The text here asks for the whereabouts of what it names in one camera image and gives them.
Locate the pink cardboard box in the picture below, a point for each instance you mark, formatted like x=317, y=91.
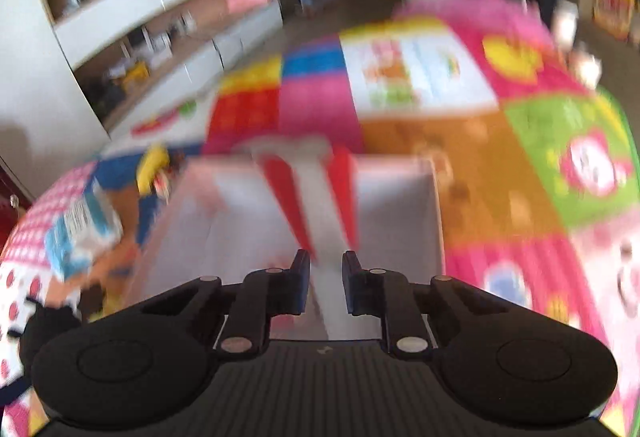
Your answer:
x=220, y=217

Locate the yellow cupcake toy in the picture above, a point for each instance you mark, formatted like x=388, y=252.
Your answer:
x=150, y=167

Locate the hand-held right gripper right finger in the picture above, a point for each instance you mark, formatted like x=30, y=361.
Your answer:
x=350, y=279

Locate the blue tissue pack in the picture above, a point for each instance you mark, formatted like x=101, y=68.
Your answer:
x=82, y=232

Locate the red white striped box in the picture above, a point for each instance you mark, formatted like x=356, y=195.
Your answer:
x=285, y=187

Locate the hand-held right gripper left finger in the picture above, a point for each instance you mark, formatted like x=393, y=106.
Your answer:
x=301, y=279

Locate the colourful printed mat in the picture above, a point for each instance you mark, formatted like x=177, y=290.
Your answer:
x=320, y=117

